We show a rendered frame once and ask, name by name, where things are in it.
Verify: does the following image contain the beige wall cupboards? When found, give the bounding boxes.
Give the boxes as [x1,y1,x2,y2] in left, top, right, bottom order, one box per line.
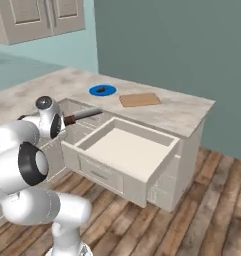
[0,0,87,47]

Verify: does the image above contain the beige base cabinet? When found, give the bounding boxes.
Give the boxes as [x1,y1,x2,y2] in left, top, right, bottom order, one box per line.
[0,97,207,226]

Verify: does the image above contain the knife with brown handle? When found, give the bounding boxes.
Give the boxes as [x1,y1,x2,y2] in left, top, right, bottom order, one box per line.
[63,107,104,127]

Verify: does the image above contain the beige open drawer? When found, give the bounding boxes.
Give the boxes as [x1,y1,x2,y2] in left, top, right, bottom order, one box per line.
[60,116,181,209]

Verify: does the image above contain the brown wooden cutting board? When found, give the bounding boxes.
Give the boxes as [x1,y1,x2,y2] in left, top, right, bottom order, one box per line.
[118,92,163,108]

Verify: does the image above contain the blue round plate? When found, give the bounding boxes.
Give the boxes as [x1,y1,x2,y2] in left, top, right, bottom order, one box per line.
[88,83,118,98]

